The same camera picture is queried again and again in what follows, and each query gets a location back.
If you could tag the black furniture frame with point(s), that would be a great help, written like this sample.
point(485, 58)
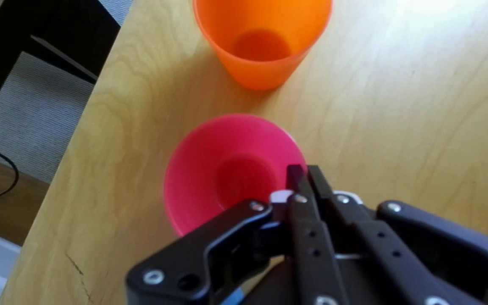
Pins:
point(34, 39)

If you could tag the pink plastic cup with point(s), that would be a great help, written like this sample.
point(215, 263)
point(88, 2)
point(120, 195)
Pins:
point(220, 163)

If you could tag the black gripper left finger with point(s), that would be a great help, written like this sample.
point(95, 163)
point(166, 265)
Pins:
point(210, 255)

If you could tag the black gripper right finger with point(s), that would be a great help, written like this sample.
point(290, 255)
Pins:
point(424, 243)

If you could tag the orange plastic cup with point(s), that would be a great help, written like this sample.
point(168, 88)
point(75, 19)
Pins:
point(261, 39)

